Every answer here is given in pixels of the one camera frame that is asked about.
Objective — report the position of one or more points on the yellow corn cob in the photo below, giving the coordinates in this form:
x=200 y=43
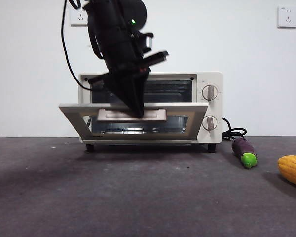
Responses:
x=294 y=170

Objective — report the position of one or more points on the white toaster oven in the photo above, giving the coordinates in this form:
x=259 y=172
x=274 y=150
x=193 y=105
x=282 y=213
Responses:
x=212 y=108

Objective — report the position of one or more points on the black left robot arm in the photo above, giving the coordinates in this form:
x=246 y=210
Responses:
x=113 y=37

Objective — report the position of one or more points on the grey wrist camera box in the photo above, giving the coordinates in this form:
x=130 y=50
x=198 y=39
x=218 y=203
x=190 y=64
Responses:
x=148 y=40

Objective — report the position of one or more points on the white wall socket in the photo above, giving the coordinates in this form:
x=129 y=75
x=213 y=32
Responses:
x=77 y=21
x=287 y=17

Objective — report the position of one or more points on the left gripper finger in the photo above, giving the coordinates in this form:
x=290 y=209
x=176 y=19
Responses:
x=124 y=91
x=141 y=86

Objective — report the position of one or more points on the purple toy eggplant green stem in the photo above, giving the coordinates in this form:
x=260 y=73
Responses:
x=244 y=150

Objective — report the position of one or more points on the beige oven knob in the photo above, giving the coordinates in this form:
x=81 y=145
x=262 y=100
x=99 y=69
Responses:
x=210 y=93
x=210 y=123

